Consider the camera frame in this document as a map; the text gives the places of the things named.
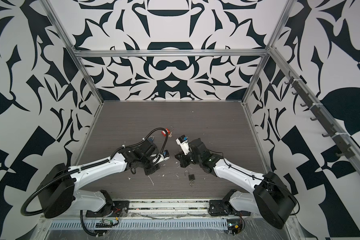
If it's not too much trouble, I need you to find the black padlock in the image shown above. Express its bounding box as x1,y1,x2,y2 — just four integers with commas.
185,170,196,187

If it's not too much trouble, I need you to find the red padlock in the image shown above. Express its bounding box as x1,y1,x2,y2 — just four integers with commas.
162,126,174,138

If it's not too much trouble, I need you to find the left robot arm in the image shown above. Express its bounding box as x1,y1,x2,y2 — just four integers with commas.
21,128,170,219

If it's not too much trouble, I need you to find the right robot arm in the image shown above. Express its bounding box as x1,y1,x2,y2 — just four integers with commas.
175,136,299,230

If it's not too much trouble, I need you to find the left circuit board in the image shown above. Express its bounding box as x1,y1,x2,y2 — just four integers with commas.
95,218,119,229

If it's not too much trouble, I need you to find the circuit board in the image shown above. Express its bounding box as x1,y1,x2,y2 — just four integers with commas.
95,218,119,229
227,221,244,236

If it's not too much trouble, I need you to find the right circuit board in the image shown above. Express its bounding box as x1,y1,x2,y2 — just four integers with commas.
227,221,244,236

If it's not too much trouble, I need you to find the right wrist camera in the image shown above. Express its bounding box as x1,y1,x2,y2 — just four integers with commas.
176,135,190,155

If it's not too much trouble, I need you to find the aluminium front rail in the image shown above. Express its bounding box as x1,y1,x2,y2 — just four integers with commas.
40,197,297,220

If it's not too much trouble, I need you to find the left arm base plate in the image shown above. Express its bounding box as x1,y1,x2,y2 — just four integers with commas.
85,201,130,218

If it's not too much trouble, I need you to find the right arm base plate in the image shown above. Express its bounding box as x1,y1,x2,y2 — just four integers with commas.
208,200,251,217

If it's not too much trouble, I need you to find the white cable duct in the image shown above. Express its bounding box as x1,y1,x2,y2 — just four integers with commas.
49,218,229,231

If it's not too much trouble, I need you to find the black corrugated cable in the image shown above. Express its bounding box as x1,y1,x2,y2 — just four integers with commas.
79,209,109,237

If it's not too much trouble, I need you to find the wall hook rack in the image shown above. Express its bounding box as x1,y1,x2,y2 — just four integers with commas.
286,76,356,159

